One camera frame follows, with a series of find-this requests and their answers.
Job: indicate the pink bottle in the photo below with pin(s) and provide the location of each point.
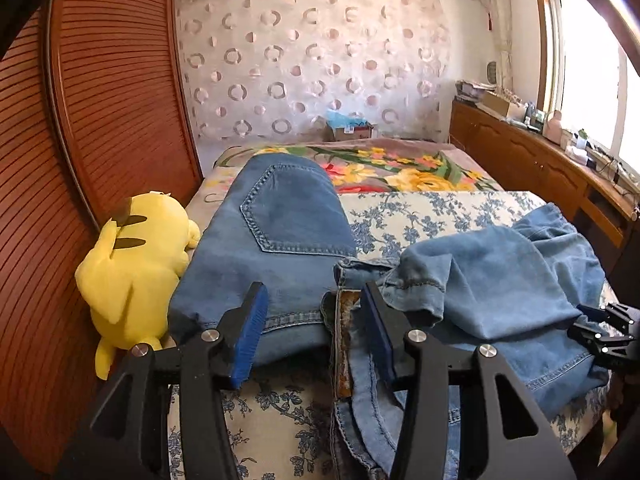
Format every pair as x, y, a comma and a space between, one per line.
553, 129

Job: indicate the white corner curtain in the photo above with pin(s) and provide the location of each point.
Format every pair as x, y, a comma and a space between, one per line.
500, 25

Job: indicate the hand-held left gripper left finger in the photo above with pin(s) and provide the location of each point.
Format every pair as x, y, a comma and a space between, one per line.
247, 340

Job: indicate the wooden louvred wardrobe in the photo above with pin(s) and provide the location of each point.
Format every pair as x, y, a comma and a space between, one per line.
110, 110

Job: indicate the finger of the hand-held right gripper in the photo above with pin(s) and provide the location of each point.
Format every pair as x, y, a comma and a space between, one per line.
600, 342
622, 315

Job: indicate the circle-patterned curtain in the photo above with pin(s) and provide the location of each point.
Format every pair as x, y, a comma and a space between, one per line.
310, 60

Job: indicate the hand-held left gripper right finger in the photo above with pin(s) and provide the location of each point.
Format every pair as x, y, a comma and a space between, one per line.
382, 340

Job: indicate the flat cardboard box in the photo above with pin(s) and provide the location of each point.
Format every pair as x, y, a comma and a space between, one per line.
497, 105

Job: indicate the cardboard box with blue cloth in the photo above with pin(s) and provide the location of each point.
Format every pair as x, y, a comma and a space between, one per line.
350, 127

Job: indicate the yellow plush toy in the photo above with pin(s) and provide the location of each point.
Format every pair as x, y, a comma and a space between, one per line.
135, 270

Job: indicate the long wooden cabinet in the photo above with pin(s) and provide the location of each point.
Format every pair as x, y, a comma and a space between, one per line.
525, 155

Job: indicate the light blue denim pants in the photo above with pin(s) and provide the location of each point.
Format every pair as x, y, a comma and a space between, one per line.
500, 280

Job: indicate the colourful floral blanket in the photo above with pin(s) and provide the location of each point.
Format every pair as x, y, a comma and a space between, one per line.
400, 170

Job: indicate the window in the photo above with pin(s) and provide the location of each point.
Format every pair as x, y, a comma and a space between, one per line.
590, 60

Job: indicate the small round fan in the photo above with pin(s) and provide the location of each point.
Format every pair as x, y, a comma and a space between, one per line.
492, 72

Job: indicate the stack of papers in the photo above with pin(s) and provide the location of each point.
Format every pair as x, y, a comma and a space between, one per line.
472, 91

